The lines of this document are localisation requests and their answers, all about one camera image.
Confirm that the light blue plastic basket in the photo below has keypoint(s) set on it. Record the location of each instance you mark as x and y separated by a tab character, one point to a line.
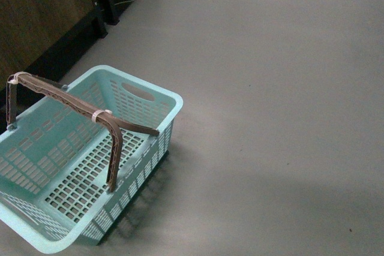
54	161

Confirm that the brown basket handle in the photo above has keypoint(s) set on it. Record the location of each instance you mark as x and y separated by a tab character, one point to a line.
31	82
58	91

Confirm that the white zip tie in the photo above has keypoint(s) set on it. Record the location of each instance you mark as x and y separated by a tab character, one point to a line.
98	112

